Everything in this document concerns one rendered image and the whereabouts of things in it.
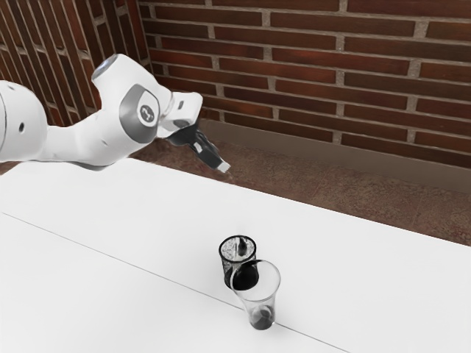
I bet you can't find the black mesh pen holder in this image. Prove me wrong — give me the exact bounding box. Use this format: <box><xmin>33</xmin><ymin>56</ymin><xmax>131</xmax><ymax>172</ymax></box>
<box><xmin>218</xmin><ymin>235</ymin><xmax>258</xmax><ymax>288</ymax></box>

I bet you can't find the clear glass cup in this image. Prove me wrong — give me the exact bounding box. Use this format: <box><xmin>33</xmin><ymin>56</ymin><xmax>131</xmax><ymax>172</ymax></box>
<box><xmin>230</xmin><ymin>259</ymin><xmax>282</xmax><ymax>331</ymax></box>

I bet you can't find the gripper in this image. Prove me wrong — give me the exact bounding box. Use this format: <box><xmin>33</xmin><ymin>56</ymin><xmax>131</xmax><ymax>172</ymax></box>
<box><xmin>168</xmin><ymin>123</ymin><xmax>231</xmax><ymax>173</ymax></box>

